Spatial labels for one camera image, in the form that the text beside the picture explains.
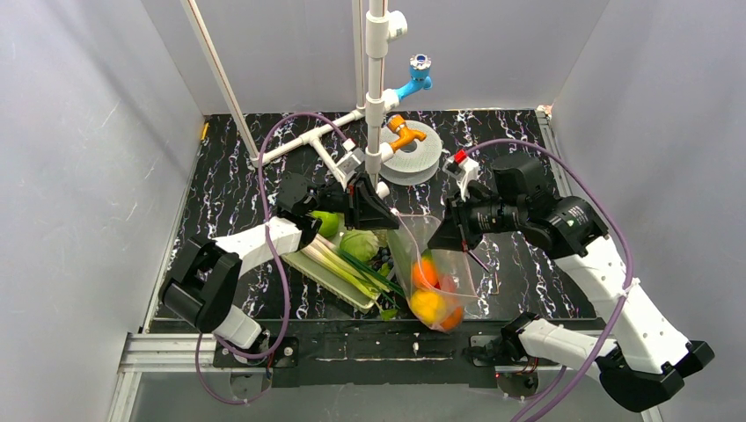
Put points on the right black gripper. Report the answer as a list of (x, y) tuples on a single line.
[(460, 216)]

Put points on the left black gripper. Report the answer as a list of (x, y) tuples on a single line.
[(354, 203)]

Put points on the orange green toy mango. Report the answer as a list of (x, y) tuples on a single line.
[(424, 272)]

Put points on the clear zip top bag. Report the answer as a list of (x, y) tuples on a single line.
[(409, 241)]

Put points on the orange toy fruit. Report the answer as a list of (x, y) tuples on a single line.
[(453, 320)]

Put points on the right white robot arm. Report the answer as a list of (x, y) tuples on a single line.
[(644, 359)]

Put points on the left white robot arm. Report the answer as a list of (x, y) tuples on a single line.
[(204, 275)]

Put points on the green toy apple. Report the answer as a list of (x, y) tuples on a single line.
[(330, 223)]

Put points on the green toy cabbage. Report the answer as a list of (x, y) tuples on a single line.
[(361, 244)]

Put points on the dark toy grapes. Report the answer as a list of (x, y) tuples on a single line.
[(383, 255)]

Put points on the grey filament spool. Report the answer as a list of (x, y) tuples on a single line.
[(417, 162)]

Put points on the orange toy faucet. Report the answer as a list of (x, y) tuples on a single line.
[(405, 135)]

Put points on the pale green plastic basket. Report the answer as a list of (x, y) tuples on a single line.
[(331, 282)]

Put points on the green toy scallions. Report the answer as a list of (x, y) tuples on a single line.
[(355, 273)]

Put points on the blue toy faucet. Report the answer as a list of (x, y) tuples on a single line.
[(419, 69)]

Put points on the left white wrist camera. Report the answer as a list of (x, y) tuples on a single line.
[(345, 167)]

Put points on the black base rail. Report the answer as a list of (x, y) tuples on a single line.
[(374, 352)]

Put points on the white pvc pipe frame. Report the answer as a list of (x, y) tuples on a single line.
[(373, 31)]

